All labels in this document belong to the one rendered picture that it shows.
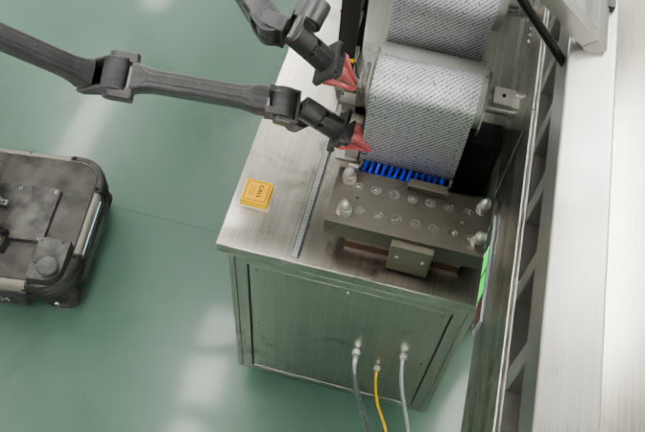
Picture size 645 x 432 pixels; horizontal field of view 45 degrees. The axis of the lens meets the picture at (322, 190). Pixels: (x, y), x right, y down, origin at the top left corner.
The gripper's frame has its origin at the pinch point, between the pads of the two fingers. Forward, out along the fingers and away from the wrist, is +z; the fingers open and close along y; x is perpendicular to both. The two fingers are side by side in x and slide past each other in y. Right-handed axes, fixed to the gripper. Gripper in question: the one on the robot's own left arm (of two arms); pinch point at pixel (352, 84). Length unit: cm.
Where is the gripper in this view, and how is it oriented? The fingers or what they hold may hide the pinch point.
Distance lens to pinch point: 179.0
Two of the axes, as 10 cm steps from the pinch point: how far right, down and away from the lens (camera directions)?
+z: 6.7, 5.0, 5.4
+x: 7.2, -2.6, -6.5
